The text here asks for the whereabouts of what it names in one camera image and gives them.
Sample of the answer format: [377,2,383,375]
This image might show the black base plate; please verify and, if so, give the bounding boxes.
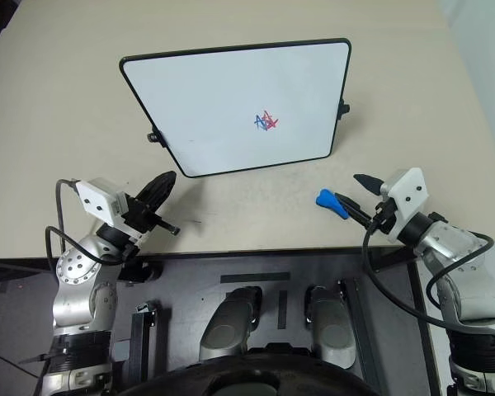
[106,245,442,396]

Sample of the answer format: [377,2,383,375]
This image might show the silver left robot leg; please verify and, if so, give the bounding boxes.
[199,286,266,369]

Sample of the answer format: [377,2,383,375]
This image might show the black clamp block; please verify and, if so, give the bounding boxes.
[116,255,165,286]

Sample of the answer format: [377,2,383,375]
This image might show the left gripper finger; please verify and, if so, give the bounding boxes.
[147,172,177,212]
[136,171,177,205]

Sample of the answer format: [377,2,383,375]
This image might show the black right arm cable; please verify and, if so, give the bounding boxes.
[362,224,495,344]

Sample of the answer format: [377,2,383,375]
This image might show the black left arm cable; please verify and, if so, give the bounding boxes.
[45,178,130,270]

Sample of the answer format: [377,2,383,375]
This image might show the short grey tape strip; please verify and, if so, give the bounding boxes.
[277,289,290,331]

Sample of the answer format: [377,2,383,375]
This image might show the silver robot leg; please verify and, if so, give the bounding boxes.
[304,283,359,371]
[199,286,266,369]

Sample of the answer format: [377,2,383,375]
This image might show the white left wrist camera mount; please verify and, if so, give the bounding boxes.
[74,177,146,249]

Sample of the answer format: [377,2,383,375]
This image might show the silver right robot leg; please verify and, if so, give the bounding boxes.
[304,283,359,371]

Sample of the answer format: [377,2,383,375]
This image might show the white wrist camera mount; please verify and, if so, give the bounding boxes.
[74,177,146,249]
[379,167,428,245]

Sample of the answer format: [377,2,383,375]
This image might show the long grey tape strip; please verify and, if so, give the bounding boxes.
[219,271,292,285]

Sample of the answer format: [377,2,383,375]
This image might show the white whiteboard with black frame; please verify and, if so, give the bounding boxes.
[118,37,351,179]

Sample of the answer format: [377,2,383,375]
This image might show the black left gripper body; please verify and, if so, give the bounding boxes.
[120,196,181,238]

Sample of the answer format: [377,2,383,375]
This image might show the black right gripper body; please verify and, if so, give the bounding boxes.
[368,193,398,235]

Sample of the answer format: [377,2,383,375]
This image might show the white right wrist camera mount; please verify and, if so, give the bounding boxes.
[379,167,428,245]

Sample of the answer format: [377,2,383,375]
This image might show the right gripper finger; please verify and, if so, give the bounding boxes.
[352,173,383,196]
[336,191,373,229]

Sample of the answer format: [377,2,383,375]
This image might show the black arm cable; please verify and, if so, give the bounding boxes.
[362,224,495,344]
[45,178,130,270]

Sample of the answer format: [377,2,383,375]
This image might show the blue whiteboard eraser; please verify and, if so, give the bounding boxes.
[313,187,350,220]

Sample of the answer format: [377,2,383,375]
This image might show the black aluminium profile bar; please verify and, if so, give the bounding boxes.
[128,299,171,387]

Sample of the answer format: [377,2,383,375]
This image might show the black rounded robot torso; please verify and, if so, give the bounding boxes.
[115,346,384,396]

